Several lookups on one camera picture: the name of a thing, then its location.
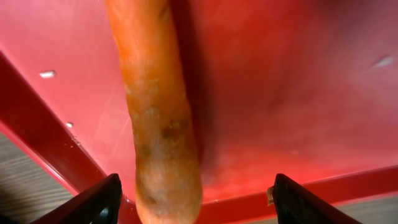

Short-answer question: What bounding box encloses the orange carrot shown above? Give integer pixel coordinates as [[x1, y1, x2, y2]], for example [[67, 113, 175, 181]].
[[105, 0, 203, 223]]

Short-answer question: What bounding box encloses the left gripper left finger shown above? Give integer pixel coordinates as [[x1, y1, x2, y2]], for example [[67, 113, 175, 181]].
[[32, 174, 122, 224]]

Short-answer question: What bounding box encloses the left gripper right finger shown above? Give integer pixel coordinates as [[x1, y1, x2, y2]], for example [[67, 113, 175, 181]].
[[267, 174, 361, 224]]

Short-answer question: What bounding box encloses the red serving tray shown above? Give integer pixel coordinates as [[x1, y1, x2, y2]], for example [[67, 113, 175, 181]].
[[1, 0, 397, 223]]

